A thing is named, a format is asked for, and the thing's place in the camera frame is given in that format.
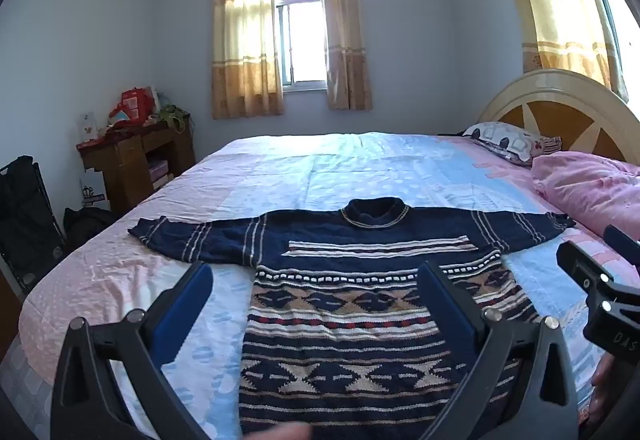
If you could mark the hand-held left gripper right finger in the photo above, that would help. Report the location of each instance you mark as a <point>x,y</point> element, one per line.
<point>445,310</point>

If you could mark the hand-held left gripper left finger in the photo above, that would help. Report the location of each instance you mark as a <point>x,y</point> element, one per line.
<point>187,310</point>

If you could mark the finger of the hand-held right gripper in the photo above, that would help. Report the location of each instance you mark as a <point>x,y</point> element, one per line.
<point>580,265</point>
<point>622,245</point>

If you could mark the navy patterned knit sweater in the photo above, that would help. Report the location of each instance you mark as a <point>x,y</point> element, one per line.
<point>350,320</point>

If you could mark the person's right hand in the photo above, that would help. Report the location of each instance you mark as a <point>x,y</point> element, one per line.
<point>604,385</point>

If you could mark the pink quilt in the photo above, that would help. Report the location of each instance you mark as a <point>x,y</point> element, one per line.
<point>590,190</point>

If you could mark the black bag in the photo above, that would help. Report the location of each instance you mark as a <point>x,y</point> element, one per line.
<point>87,222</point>

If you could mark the stack of pink books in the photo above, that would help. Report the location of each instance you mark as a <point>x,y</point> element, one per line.
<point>160,172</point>

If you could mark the white patterned pillow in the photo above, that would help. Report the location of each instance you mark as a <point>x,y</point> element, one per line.
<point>505,142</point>

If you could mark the cream and wood headboard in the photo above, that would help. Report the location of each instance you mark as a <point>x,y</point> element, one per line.
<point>550,115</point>

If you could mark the wooden desk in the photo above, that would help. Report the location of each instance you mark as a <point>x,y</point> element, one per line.
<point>125,170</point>

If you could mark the bed with pastel sheet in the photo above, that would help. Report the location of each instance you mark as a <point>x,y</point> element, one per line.
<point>375,170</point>

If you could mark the brown wooden door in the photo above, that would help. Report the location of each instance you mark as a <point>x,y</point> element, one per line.
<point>9,310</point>

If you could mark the black folding chair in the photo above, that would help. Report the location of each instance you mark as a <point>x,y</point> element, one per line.
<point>25,220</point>

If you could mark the red desk cloth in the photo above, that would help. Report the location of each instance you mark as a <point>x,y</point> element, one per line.
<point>115,137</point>

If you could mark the red gift box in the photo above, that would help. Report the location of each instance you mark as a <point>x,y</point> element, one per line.
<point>137,102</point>

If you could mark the large yellow striped curtain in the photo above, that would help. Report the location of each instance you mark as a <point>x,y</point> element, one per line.
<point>555,5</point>

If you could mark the wide beige window curtain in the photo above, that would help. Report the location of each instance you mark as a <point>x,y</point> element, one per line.
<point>245,45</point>

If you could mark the narrow beige window curtain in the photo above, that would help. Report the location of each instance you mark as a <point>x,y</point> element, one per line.
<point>345,45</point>

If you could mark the small sliding window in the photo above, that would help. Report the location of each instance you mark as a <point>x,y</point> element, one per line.
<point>300,45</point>

